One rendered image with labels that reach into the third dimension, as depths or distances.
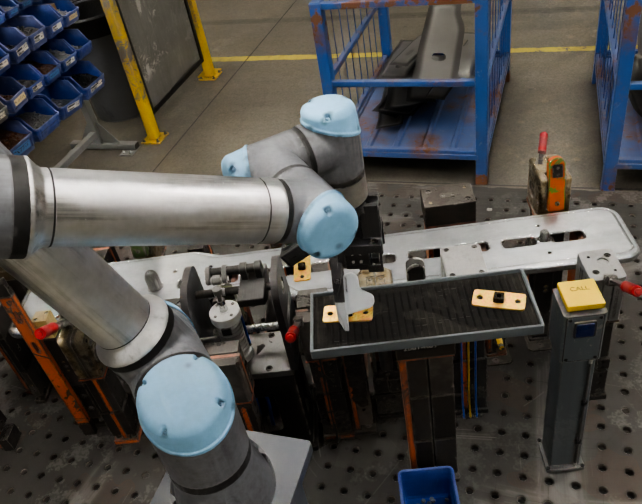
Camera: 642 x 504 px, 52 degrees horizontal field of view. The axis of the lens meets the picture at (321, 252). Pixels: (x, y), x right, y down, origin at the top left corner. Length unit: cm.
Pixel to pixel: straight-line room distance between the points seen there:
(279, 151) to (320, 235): 16
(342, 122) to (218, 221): 25
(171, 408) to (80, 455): 88
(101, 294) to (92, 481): 85
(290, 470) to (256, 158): 46
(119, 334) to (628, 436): 107
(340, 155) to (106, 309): 36
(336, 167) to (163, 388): 36
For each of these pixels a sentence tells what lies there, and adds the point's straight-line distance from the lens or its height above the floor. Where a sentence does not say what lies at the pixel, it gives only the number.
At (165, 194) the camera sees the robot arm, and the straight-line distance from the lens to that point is 67.
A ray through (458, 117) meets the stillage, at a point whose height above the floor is 16.
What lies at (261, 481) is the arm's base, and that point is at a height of 114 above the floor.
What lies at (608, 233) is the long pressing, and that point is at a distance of 153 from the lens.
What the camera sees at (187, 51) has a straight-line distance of 490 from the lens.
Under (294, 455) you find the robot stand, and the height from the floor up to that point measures 110.
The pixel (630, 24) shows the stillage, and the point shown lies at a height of 82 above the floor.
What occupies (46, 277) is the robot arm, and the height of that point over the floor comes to 149.
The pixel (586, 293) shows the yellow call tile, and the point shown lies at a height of 116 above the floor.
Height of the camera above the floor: 194
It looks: 39 degrees down
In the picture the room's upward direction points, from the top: 11 degrees counter-clockwise
